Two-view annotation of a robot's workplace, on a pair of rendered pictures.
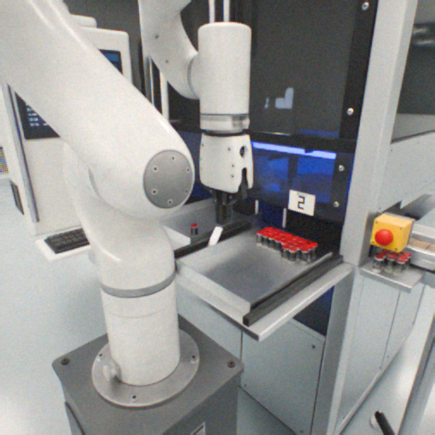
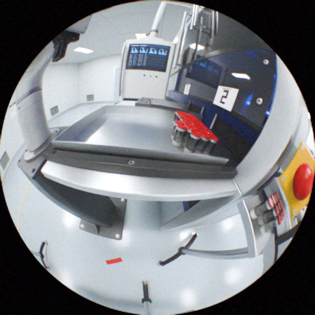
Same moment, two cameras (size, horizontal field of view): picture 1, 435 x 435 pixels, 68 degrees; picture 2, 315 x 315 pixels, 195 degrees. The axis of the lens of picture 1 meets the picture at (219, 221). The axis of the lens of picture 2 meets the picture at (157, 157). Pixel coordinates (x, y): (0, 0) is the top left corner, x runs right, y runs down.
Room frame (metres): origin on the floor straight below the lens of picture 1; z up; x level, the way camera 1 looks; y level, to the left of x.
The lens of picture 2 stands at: (0.62, -0.27, 0.99)
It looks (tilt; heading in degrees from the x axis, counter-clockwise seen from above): 42 degrees down; 34
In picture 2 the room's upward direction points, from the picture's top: 12 degrees clockwise
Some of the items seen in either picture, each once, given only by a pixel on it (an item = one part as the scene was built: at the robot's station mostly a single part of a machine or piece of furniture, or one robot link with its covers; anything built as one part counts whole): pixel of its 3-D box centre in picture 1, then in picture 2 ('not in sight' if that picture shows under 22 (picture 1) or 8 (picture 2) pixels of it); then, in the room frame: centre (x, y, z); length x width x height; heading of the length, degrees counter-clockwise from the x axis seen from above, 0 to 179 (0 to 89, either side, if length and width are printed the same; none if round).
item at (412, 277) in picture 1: (394, 271); (262, 219); (0.76, -0.48, 0.87); 0.14 x 0.13 x 0.02; 134
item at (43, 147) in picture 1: (72, 128); (145, 69); (1.36, 0.60, 1.19); 0.50 x 0.19 x 0.78; 132
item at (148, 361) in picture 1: (143, 322); (32, 121); (0.45, 0.13, 0.95); 0.19 x 0.19 x 0.18
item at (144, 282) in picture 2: not in sight; (146, 298); (0.11, -0.79, 0.07); 0.50 x 0.08 x 0.14; 44
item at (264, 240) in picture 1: (280, 247); (182, 127); (0.84, -0.18, 0.90); 0.18 x 0.02 x 0.05; 43
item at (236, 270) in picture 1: (255, 261); (141, 123); (0.77, -0.10, 0.90); 0.34 x 0.26 x 0.04; 133
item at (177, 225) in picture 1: (204, 218); (167, 105); (1.09, 0.05, 0.90); 0.34 x 0.26 x 0.04; 134
